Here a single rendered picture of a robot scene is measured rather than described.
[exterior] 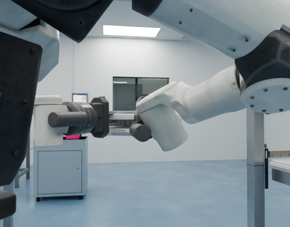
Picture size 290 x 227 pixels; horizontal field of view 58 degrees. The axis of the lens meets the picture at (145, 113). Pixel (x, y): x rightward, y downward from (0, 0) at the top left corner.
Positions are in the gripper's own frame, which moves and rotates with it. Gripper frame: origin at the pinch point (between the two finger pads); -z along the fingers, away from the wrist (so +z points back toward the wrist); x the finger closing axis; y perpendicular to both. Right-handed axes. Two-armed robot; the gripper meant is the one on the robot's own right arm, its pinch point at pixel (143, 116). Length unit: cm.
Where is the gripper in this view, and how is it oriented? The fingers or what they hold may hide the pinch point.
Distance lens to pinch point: 78.8
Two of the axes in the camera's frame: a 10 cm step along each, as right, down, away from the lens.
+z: 1.7, 0.1, -9.9
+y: 9.9, -0.1, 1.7
